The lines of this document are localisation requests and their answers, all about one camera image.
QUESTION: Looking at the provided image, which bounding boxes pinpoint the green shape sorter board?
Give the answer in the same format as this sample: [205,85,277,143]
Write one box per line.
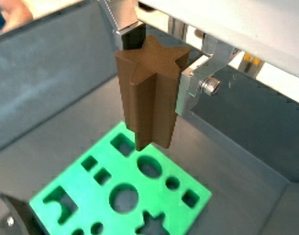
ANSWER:
[30,123,213,235]

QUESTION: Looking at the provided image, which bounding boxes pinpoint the black bracket with screw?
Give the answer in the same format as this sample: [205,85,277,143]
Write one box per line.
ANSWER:
[0,193,46,235]

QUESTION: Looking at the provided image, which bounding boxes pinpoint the brown star prism block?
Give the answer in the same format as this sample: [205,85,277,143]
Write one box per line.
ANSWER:
[115,35,190,151]

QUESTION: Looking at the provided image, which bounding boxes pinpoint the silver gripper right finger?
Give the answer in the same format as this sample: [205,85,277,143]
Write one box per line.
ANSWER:
[175,34,238,116]

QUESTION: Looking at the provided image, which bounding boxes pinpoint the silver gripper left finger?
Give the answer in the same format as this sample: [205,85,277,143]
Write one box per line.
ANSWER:
[99,0,146,50]

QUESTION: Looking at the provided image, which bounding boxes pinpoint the blurred person hand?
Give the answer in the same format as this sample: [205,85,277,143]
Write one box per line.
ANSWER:
[0,0,34,32]

